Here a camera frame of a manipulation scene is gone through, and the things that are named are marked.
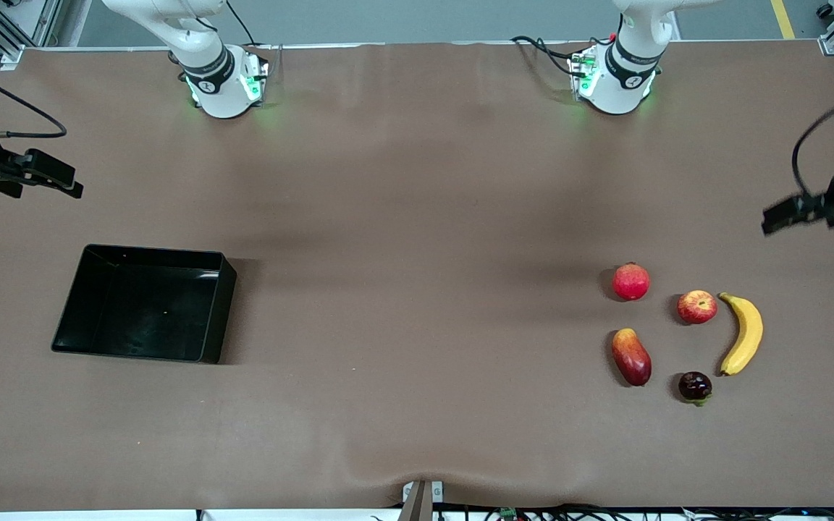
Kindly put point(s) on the yellow banana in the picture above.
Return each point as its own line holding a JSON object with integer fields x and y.
{"x": 750, "y": 325}

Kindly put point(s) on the red yellow apple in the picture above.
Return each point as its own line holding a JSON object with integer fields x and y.
{"x": 697, "y": 307}

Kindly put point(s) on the black rectangular plastic box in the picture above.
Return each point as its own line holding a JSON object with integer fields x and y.
{"x": 142, "y": 304}

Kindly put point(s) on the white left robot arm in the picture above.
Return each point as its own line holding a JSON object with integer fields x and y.
{"x": 616, "y": 87}

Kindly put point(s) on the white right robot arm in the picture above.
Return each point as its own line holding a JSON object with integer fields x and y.
{"x": 221, "y": 87}

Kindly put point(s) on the red pomegranate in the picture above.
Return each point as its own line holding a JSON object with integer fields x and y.
{"x": 631, "y": 282}

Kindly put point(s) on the dark purple mangosteen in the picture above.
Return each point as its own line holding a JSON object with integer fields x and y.
{"x": 695, "y": 386}

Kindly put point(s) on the red yellow mango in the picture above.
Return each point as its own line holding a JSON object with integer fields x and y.
{"x": 632, "y": 358}

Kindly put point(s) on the brown table mat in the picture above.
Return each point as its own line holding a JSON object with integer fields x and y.
{"x": 417, "y": 181}

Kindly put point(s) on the small green connector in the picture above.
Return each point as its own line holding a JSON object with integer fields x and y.
{"x": 508, "y": 514}

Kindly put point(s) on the grey camera pole bracket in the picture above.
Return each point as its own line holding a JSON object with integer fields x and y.
{"x": 423, "y": 503}

